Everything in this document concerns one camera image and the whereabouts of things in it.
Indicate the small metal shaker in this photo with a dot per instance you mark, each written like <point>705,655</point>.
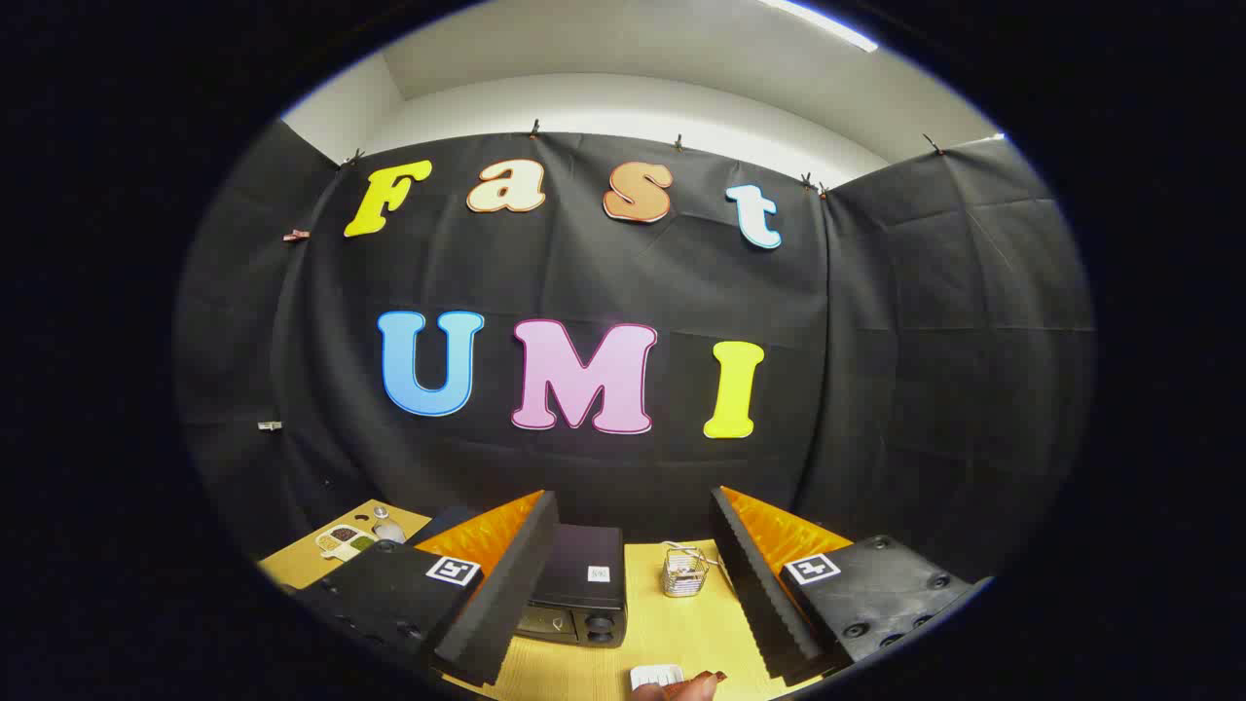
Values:
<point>389,531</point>

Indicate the white rectangular plate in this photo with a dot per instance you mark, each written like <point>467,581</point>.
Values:
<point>654,674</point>

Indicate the black toaster oven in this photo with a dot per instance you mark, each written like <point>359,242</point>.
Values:
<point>584,555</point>

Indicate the divided seasoning tray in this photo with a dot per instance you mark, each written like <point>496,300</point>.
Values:
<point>343,540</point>

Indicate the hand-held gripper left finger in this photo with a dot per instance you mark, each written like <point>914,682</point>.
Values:
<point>516,584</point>

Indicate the row of black cloth clips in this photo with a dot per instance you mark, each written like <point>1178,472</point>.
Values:
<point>534,128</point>

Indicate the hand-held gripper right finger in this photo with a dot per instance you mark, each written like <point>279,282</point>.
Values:
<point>759,594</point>

